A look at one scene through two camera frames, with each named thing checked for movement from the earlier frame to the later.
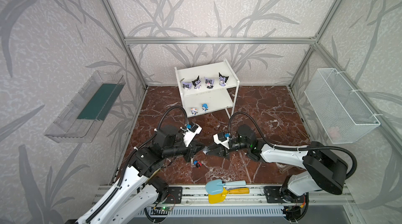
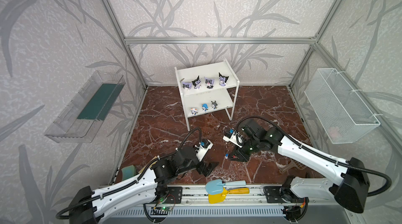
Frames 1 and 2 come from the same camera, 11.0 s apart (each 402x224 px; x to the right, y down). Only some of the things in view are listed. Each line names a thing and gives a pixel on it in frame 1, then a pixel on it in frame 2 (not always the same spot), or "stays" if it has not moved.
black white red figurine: (222, 79) stays
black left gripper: (191, 151) -> (202, 166)
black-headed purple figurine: (197, 82) stays
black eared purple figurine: (187, 86) stays
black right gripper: (220, 149) -> (238, 153)
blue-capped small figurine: (204, 107) stays
